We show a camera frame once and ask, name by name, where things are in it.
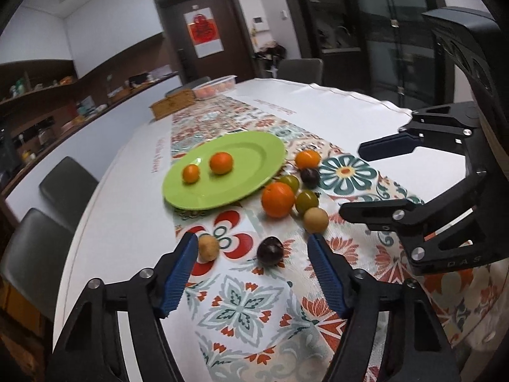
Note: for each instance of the small tan round fruit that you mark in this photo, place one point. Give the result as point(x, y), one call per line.
point(208, 248)

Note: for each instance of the dark brown door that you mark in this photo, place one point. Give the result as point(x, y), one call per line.
point(234, 28)

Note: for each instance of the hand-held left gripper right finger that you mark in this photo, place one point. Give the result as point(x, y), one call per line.
point(327, 274)

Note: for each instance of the medium orange tangerine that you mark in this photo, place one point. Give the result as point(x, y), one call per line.
point(307, 159)
point(221, 162)

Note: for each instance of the green plate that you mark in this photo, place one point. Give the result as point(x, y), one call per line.
point(250, 155)

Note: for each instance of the large tan round fruit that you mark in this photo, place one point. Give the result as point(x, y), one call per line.
point(316, 220)

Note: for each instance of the white wall intercom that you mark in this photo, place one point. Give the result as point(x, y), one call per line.
point(260, 24)

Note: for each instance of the small orange tangerine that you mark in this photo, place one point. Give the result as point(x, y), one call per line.
point(191, 174)

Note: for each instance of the small dark purple plum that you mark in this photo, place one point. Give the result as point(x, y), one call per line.
point(310, 177)

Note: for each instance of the green tomato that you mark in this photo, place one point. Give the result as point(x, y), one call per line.
point(306, 201)
point(290, 182)

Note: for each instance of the large orange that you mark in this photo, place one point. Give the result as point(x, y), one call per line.
point(278, 199)

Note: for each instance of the large dark purple plum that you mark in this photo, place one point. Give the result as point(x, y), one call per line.
point(270, 250)

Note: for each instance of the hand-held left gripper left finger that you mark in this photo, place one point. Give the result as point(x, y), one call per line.
point(179, 274)

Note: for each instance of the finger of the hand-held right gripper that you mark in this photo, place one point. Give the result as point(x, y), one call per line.
point(389, 146)
point(370, 211)

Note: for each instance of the red and white door poster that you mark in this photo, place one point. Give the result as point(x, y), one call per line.
point(202, 32)

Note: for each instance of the dark framed glass door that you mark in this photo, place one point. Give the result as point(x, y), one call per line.
point(377, 28)

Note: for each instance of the grey dining chair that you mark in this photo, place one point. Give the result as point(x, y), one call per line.
point(32, 254)
point(191, 83)
point(300, 71)
point(67, 187)

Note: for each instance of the white floral patterned tablecloth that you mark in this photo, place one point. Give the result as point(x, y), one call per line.
point(358, 99)

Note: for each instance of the clear plastic fruit container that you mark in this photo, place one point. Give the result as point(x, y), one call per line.
point(214, 87)

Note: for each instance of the woven wooden box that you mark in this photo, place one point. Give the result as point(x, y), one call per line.
point(171, 104)

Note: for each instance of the white counter with dark top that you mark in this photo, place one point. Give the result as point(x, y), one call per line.
point(119, 115)

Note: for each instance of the wooden wall shelf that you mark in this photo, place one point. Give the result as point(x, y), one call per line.
point(35, 67)

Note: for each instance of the dark bags pile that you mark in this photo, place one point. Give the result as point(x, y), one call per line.
point(272, 57)

